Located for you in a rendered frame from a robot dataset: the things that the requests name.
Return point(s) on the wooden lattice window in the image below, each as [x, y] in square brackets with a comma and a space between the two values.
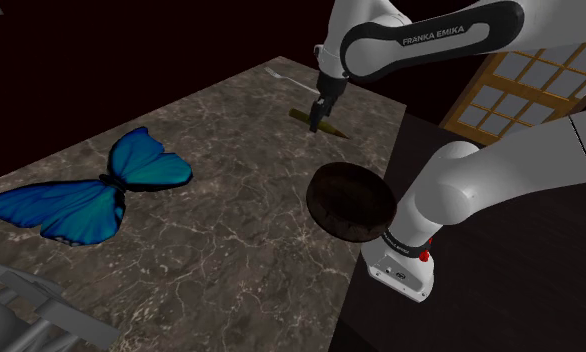
[527, 92]

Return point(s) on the silver fork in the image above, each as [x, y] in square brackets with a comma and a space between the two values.
[288, 80]

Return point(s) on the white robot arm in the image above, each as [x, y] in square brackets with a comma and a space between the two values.
[468, 185]

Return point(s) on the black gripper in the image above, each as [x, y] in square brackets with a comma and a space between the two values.
[330, 88]

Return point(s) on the dark robot stand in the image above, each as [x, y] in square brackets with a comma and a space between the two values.
[493, 282]

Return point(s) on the dark brown bowl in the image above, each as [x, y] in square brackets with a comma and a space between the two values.
[349, 201]

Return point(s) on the blue butterfly figure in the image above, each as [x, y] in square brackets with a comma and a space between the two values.
[103, 195]

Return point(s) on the olive green pen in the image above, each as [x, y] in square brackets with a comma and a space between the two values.
[302, 117]

